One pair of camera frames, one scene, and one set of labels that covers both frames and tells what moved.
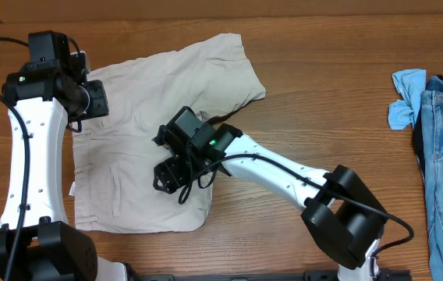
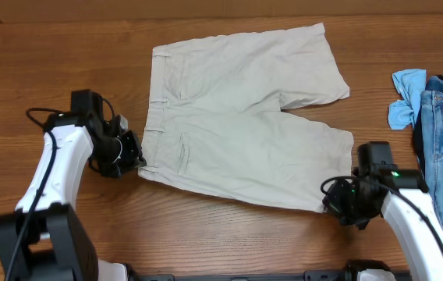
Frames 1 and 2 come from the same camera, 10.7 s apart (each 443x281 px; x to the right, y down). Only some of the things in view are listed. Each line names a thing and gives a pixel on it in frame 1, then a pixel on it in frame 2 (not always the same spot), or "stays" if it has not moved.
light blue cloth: x=410 y=84 stays
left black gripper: x=101 y=106 -> x=132 y=160
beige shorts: x=115 y=156 -> x=216 y=121
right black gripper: x=172 y=172 -> x=333 y=202
